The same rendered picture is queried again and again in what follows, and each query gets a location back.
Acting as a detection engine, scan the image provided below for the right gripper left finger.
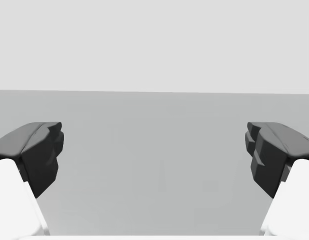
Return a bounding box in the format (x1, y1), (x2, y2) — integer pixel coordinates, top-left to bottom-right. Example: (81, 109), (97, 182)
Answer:
(0, 121), (65, 237)

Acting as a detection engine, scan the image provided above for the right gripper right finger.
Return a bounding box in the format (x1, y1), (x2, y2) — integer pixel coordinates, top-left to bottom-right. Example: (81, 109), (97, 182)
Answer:
(244, 121), (309, 237)

